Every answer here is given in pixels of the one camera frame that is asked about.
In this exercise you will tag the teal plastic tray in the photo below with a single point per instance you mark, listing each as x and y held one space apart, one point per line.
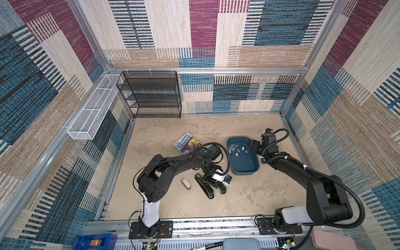
244 164

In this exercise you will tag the pink case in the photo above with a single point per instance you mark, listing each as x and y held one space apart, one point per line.
324 240

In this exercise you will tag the black wire mesh shelf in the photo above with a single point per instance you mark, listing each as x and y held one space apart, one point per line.
151 94

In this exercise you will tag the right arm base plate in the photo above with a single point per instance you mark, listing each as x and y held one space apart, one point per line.
269 226

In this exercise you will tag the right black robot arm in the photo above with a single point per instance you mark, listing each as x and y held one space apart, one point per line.
329 202

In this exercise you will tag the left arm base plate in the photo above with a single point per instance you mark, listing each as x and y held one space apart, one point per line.
162 229

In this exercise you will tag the blue box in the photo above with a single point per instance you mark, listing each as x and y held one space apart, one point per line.
95 242

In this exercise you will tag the small white mini stapler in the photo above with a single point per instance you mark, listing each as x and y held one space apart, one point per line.
186 183

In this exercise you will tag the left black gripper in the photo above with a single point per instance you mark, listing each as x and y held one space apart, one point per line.
205 178

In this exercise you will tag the grey blue chair back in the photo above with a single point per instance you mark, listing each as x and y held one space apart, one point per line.
241 244

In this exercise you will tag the staple strips in tray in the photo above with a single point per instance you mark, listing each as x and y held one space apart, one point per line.
236 149

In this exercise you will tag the treehouse paperback book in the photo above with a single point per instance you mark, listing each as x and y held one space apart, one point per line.
186 143

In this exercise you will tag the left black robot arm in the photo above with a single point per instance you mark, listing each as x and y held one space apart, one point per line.
153 181

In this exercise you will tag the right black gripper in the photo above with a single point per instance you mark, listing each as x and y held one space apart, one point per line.
254 145

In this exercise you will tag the white wire mesh basket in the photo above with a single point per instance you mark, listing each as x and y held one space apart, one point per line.
91 116

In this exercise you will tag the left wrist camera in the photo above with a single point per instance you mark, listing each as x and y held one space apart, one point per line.
226 179

